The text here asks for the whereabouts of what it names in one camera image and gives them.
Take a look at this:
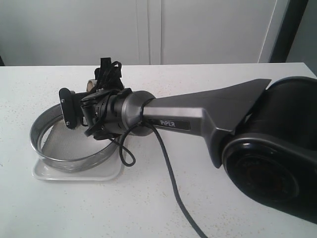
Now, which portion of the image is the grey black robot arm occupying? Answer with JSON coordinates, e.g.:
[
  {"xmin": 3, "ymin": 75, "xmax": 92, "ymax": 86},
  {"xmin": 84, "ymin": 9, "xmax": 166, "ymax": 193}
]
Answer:
[{"xmin": 80, "ymin": 62, "xmax": 317, "ymax": 223}]

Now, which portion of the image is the stainless steel cup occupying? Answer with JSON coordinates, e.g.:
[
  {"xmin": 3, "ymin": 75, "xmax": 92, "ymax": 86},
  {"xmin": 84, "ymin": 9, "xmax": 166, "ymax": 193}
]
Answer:
[{"xmin": 86, "ymin": 79, "xmax": 97, "ymax": 92}]

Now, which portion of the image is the white cabinet with doors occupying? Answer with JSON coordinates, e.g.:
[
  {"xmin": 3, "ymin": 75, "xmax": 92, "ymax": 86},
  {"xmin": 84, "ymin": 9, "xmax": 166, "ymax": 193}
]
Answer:
[{"xmin": 0, "ymin": 0, "xmax": 289, "ymax": 66}]

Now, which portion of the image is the white square plastic tray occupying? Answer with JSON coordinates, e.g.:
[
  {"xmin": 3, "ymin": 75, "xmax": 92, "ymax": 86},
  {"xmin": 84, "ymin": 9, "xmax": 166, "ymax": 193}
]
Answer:
[{"xmin": 32, "ymin": 139, "xmax": 123, "ymax": 181}]

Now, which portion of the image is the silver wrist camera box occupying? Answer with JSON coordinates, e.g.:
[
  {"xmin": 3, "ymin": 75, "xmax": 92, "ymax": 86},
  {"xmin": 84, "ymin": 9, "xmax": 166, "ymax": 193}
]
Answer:
[{"xmin": 59, "ymin": 88, "xmax": 85, "ymax": 129}]

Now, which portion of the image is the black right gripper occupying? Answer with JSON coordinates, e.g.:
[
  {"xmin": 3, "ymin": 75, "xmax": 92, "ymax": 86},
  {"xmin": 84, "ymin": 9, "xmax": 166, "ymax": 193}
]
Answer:
[{"xmin": 80, "ymin": 57, "xmax": 132, "ymax": 140}]

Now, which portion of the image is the round stainless steel sieve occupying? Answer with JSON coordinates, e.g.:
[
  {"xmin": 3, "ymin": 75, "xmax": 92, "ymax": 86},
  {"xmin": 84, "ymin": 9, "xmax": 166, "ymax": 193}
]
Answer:
[{"xmin": 30, "ymin": 104, "xmax": 116, "ymax": 173}]

